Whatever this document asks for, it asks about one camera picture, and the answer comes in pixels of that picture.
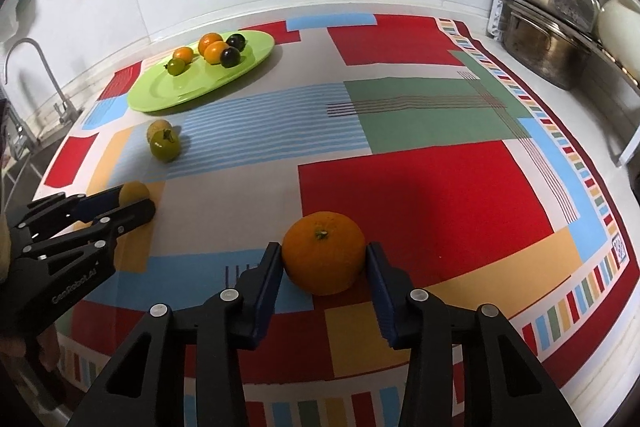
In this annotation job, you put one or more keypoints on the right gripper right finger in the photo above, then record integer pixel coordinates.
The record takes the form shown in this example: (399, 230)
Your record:
(504, 382)

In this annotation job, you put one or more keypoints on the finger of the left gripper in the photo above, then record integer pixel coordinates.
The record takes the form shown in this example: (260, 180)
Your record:
(130, 216)
(54, 213)

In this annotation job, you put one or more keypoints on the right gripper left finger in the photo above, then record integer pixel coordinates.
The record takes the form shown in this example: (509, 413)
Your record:
(143, 383)

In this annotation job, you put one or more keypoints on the yellow tomato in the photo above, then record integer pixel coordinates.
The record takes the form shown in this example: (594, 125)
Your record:
(132, 192)
(157, 125)

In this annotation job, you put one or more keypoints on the green tomato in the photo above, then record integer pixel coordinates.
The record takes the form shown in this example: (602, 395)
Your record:
(165, 145)
(176, 66)

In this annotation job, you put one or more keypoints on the large orange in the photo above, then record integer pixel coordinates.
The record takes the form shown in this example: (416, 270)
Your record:
(207, 40)
(323, 253)

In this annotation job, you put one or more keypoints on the small orange tomato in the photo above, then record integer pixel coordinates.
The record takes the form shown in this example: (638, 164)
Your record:
(184, 53)
(213, 52)

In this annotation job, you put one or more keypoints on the small orange tomato front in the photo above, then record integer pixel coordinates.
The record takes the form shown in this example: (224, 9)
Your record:
(213, 52)

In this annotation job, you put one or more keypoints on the dark purple tomato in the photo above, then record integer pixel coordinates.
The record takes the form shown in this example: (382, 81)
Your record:
(230, 57)
(237, 41)

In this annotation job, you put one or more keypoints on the person's hand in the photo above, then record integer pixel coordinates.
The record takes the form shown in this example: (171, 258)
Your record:
(49, 349)

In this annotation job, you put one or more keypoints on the slim gooseneck faucet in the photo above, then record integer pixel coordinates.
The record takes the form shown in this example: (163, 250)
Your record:
(26, 61)

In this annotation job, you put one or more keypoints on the green plate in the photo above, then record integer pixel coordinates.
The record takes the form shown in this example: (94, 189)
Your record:
(156, 90)

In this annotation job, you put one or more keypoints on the colourful patterned table mat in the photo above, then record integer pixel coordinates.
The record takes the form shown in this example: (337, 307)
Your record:
(479, 179)

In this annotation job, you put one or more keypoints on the steel stock pot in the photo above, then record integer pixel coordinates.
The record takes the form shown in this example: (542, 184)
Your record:
(541, 46)

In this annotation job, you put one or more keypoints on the cream ceramic teapot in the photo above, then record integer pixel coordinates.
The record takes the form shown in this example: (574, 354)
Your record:
(618, 27)

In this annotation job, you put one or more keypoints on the metal spatula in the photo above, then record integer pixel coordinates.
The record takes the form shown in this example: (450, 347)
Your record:
(582, 14)

